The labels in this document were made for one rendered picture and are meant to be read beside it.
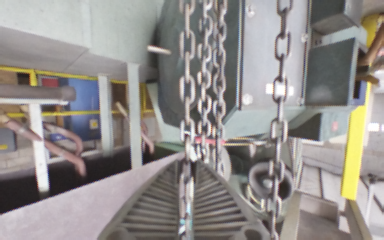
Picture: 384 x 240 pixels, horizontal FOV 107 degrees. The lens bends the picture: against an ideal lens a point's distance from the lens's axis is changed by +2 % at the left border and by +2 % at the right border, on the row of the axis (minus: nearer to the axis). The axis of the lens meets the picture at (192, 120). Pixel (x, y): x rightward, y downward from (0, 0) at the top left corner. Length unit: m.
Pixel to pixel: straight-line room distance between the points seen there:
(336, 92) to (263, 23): 0.21
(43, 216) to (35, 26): 0.51
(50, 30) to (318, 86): 0.65
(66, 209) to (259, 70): 0.66
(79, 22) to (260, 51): 0.49
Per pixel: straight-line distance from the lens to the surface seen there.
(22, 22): 0.55
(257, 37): 0.30
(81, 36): 0.56
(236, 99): 0.25
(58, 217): 0.66
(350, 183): 2.19
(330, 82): 0.42
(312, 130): 0.57
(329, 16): 0.45
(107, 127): 0.97
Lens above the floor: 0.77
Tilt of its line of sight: 6 degrees up
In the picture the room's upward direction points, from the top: 180 degrees counter-clockwise
